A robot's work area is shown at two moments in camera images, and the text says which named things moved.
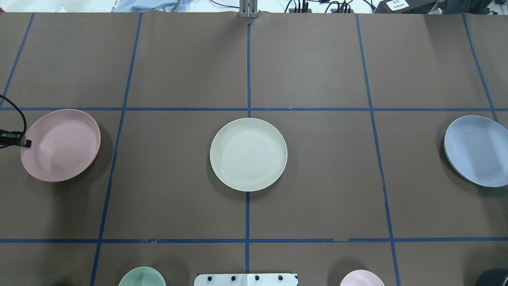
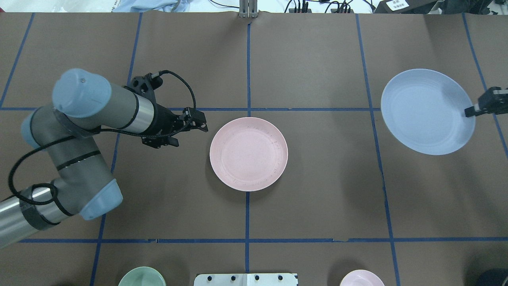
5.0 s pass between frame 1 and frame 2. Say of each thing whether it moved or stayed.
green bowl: stayed
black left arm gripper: moved
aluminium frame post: stayed
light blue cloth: stayed
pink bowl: stayed
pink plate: moved
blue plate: moved
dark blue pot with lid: stayed
